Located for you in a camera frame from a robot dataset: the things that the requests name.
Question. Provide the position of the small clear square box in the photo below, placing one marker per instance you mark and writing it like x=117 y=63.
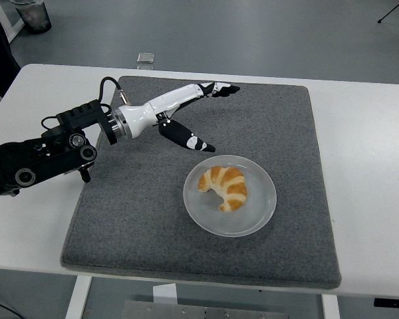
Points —
x=145 y=58

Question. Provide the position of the golden croissant bread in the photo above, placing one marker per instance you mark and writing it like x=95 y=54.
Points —
x=232 y=189

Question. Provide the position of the grey felt mat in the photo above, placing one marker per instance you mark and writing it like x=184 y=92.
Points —
x=153 y=232

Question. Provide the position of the white table leg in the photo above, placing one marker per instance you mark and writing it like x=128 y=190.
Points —
x=330 y=307
x=78 y=299

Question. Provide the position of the black table control box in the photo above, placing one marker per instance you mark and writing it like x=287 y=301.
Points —
x=392 y=302

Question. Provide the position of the person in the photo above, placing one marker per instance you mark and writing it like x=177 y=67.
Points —
x=0 y=60

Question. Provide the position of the white tag under table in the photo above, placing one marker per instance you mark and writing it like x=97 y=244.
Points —
x=164 y=294

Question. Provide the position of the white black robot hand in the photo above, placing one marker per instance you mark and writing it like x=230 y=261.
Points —
x=143 y=116

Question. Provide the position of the round pale grey plate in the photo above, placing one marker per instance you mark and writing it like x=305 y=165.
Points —
x=252 y=216

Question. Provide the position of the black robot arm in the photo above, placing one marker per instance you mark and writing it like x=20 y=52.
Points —
x=36 y=159

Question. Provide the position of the black tripod leg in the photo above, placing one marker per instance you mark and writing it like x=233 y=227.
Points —
x=385 y=15

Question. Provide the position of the white desk frame leg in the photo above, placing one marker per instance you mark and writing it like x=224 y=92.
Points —
x=6 y=16

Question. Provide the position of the bin with black bag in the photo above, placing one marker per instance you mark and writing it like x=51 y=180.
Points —
x=35 y=18

